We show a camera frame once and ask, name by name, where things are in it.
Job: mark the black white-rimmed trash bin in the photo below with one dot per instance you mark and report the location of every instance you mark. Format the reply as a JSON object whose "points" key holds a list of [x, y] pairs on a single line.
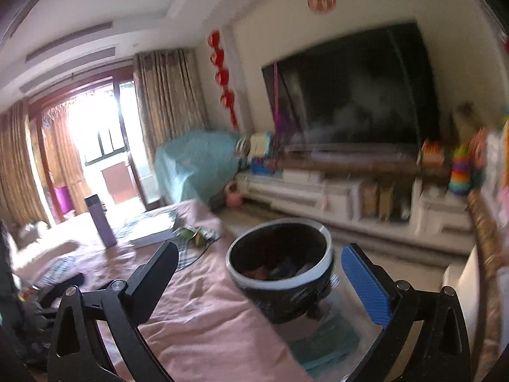
{"points": [[278, 298]]}

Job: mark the pink kettlebell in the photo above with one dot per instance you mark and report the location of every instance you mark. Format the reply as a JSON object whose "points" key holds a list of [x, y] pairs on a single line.
{"points": [[234, 198]]}

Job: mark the green snack packet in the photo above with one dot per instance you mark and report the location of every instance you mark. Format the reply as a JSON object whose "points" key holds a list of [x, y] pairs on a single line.
{"points": [[197, 235]]}

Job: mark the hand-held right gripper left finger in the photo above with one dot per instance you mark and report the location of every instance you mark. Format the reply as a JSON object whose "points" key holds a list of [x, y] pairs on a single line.
{"points": [[157, 278]]}

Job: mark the red round wall sticker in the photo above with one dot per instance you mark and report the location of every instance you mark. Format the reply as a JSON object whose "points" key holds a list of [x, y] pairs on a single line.
{"points": [[322, 0]]}

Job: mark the colourful toy basket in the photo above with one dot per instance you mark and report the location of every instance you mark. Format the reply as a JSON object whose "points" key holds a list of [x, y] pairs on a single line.
{"points": [[260, 153]]}

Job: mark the orange toy telephone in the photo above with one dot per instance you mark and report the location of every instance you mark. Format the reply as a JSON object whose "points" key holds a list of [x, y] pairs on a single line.
{"points": [[432, 153]]}

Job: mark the purple thermos bottle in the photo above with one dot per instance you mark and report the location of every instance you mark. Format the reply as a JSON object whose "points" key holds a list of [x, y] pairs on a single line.
{"points": [[102, 223]]}

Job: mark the red hanging knot decoration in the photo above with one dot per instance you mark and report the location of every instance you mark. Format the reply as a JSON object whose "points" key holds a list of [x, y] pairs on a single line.
{"points": [[222, 75]]}

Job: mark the beige patterned curtain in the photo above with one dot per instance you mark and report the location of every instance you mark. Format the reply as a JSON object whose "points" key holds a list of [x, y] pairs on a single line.
{"points": [[20, 159], [167, 103]]}

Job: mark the teal packet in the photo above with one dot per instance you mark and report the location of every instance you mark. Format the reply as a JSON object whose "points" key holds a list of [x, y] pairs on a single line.
{"points": [[330, 342]]}

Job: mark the black flat television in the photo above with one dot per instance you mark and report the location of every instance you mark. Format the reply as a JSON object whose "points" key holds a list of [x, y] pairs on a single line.
{"points": [[358, 87]]}

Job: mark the white sofa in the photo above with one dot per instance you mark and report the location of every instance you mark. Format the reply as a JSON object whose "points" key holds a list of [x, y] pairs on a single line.
{"points": [[47, 238]]}

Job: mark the rainbow stacking toy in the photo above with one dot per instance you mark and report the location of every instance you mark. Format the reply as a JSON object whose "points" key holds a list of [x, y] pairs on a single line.
{"points": [[463, 171]]}

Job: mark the white television cabinet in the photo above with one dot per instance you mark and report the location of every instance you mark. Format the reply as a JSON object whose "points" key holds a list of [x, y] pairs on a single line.
{"points": [[310, 199]]}

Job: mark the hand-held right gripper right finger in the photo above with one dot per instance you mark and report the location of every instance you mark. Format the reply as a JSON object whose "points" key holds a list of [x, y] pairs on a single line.
{"points": [[366, 286]]}

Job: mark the orange snack packet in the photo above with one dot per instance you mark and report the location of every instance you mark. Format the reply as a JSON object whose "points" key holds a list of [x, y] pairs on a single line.
{"points": [[256, 273]]}

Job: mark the pink tablecloth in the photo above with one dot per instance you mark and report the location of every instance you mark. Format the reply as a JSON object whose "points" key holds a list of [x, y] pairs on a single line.
{"points": [[206, 318]]}

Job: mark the pink stick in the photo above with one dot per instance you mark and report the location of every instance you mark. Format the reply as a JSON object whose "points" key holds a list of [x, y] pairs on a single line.
{"points": [[277, 99]]}

